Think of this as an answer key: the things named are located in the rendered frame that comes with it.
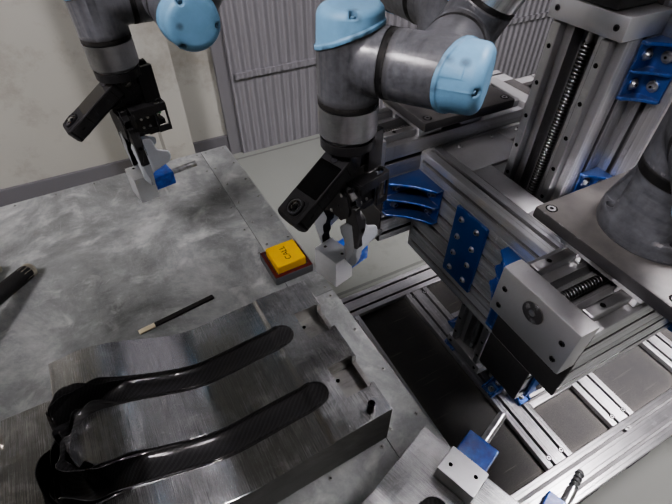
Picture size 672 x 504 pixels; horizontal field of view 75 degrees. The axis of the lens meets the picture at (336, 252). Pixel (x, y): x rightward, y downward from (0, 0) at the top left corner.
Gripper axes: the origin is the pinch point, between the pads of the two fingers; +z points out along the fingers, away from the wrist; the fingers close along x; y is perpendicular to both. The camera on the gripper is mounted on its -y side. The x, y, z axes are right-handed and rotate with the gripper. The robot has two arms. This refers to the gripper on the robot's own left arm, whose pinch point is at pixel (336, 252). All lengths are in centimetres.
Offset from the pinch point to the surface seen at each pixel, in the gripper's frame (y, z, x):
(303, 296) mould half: -6.6, 6.1, 0.6
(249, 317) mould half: -15.3, 6.4, 3.4
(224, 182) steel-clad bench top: 7, 15, 48
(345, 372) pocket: -10.2, 8.8, -12.7
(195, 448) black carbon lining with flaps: -31.9, 5.8, -8.8
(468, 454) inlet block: -7.2, 8.2, -31.9
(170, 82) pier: 51, 41, 170
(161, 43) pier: 51, 23, 169
